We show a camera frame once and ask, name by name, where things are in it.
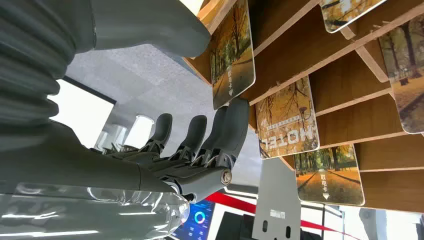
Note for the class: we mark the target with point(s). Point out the grey metal stand plate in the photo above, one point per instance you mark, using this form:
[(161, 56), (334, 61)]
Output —
[(278, 198)]

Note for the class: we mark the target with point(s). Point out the dark display screen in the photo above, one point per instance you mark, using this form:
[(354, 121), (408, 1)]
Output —
[(195, 220)]

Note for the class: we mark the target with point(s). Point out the red white signboard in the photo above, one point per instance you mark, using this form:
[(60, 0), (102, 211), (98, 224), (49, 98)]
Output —
[(232, 201)]

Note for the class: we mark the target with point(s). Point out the clear plastic hand cover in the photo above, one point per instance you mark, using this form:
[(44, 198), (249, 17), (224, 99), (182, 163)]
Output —
[(82, 215)]

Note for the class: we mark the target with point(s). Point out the wooden slotted card rack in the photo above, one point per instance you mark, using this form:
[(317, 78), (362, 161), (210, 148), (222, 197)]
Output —
[(348, 79)]

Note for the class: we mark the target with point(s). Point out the autumn HOTEL print card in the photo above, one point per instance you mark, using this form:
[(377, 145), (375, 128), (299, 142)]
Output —
[(285, 116)]

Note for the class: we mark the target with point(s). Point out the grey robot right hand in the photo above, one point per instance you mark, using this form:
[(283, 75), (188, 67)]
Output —
[(99, 165)]

